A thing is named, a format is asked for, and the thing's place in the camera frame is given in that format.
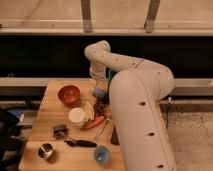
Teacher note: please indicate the red-orange bowl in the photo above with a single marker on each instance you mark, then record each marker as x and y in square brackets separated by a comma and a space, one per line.
[69, 95]

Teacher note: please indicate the small blue bowl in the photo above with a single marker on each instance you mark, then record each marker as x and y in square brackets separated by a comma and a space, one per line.
[101, 155]

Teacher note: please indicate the black remote control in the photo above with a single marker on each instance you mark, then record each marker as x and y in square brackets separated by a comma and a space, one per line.
[114, 138]

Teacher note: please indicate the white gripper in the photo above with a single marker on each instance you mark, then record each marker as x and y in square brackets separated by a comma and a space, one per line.
[98, 74]

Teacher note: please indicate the yellow banana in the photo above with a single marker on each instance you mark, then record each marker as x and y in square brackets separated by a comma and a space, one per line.
[89, 110]

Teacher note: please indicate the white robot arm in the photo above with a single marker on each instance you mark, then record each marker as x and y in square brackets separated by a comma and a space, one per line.
[134, 93]

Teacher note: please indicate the green plastic tray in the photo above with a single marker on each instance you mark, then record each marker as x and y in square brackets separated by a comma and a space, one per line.
[111, 74]

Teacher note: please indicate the silver metal can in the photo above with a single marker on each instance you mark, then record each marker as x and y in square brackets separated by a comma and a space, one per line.
[47, 152]

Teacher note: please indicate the dark red grapes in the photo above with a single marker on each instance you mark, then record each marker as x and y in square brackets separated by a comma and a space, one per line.
[100, 106]

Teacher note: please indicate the white cup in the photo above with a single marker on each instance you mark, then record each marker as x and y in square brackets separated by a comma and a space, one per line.
[77, 116]

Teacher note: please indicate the metal spoon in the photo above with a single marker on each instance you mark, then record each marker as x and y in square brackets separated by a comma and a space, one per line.
[107, 121]

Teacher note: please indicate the black chair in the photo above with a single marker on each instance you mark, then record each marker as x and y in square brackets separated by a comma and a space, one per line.
[8, 139]

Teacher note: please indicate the orange carrot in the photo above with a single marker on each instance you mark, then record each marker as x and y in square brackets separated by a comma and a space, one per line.
[94, 123]

